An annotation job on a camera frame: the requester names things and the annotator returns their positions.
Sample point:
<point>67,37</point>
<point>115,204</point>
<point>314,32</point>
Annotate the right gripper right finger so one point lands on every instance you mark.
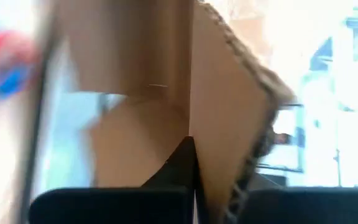
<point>306,205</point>

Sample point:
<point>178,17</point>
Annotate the brown taped cardboard box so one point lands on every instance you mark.
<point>154,62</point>

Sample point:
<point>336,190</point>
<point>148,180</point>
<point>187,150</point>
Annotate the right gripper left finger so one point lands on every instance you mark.
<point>120,205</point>

